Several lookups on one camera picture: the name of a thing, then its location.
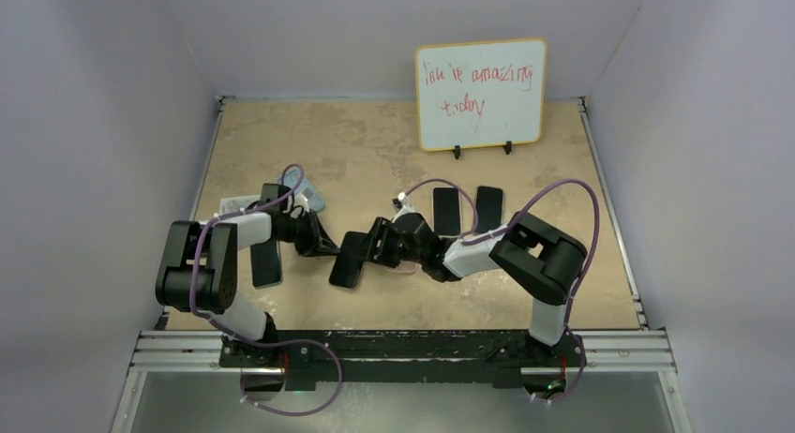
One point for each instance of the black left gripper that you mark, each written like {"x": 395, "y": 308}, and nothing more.
{"x": 326, "y": 247}

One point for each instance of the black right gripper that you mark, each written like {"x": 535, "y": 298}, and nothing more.
{"x": 379, "y": 231}

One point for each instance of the black phone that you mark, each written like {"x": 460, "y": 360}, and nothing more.
{"x": 353, "y": 253}

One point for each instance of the black smartphone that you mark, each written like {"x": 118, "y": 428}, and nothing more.
{"x": 446, "y": 211}
{"x": 489, "y": 208}

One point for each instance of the pink phone case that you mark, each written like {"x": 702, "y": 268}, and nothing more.
{"x": 404, "y": 268}

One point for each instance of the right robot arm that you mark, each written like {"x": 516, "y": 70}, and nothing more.
{"x": 544, "y": 261}

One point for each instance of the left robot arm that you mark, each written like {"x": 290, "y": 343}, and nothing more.
{"x": 199, "y": 266}

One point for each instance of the green-edged phone at left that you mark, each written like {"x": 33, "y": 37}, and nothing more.
{"x": 266, "y": 269}

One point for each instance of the white printed card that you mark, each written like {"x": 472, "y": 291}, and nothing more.
{"x": 235, "y": 204}

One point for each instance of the whiteboard with red writing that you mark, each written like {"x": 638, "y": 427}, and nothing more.
{"x": 480, "y": 94}

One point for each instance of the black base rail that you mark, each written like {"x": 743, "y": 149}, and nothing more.
{"x": 503, "y": 359}

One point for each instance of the aluminium frame rail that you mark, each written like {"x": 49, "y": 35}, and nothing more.
{"x": 611, "y": 351}

